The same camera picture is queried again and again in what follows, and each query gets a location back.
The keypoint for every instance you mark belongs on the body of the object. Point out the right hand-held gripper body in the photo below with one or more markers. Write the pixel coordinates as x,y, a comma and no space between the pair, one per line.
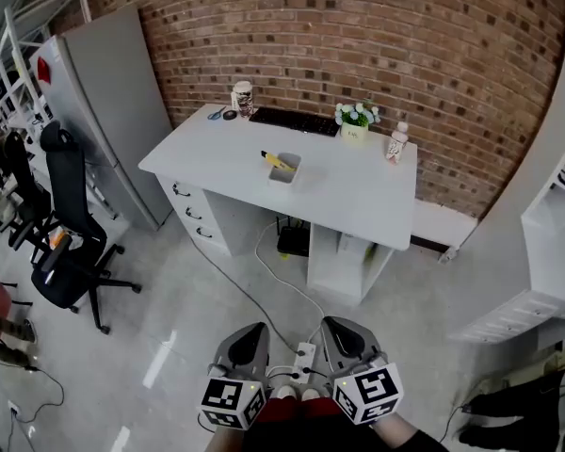
372,391

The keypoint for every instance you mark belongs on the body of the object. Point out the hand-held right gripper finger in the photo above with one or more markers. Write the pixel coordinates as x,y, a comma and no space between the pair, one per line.
358,342
333,342

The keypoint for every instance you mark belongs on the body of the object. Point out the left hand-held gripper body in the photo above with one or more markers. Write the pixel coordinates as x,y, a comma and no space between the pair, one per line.
226,400

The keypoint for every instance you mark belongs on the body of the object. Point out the grey rectangular tray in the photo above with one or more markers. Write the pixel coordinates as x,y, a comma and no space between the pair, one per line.
285,177

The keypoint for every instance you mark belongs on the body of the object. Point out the yellow utility knife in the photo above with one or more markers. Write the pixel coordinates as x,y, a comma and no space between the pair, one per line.
275,160

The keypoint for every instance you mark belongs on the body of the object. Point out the person's right forearm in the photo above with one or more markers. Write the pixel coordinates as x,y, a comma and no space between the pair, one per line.
395,431

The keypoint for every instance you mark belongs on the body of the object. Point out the person's left forearm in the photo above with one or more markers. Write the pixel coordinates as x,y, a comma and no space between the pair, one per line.
223,438

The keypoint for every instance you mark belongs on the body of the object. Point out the white power strip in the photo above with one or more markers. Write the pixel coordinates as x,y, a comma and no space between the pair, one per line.
305,363

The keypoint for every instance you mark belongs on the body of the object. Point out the person's white shoe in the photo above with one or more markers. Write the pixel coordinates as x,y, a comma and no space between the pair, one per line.
310,393
287,391

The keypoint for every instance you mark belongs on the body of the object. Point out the person's red trousers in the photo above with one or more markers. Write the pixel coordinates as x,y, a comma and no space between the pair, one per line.
306,408

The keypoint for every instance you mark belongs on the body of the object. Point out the low white platform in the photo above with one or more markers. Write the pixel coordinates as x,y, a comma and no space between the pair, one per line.
445,224

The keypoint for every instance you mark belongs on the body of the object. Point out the white desk with drawers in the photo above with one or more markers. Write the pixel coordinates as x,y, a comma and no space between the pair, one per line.
348,191

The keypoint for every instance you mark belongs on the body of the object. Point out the white drink bottle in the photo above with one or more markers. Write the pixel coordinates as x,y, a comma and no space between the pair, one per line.
396,146

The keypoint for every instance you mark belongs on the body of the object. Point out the orange packet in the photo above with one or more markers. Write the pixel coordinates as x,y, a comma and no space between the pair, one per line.
56,240

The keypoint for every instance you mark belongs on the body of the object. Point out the white shelf unit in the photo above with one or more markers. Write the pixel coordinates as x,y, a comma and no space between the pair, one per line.
551,252

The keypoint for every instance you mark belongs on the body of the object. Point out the potted artificial flowers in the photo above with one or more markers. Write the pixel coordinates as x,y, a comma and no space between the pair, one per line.
355,127

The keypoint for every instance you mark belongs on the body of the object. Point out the black keyboard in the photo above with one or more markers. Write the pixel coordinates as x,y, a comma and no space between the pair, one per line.
294,121

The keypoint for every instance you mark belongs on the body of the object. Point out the black office chair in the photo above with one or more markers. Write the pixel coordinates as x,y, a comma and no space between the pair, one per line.
21,182
70,196

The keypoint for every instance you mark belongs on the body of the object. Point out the black tape roll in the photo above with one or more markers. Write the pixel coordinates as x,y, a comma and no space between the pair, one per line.
230,115

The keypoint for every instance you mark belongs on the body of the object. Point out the blue scissors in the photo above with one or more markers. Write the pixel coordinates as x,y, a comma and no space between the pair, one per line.
215,114

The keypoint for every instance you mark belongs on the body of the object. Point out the patterned paper cup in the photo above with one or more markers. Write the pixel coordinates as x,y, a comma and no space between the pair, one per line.
243,99

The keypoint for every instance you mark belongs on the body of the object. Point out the grey metal cabinet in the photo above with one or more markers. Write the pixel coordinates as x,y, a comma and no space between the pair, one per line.
113,111

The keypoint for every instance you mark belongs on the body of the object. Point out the red sticker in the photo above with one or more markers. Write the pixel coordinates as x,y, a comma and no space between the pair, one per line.
43,69

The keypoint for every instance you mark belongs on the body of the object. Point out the white metal rack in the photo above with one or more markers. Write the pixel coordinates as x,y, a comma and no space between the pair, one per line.
9,31

